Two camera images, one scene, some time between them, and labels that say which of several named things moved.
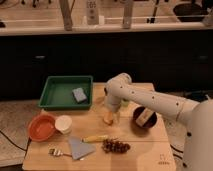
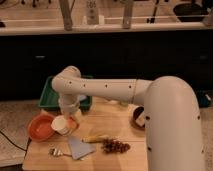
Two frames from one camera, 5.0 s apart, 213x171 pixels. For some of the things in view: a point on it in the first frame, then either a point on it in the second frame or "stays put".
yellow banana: x=93 y=139 stays put
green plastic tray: x=58 y=93 stays put
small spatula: x=55 y=152 stays put
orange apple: x=108 y=117 -> x=71 y=123
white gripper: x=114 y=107 -> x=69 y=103
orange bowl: x=41 y=128 stays put
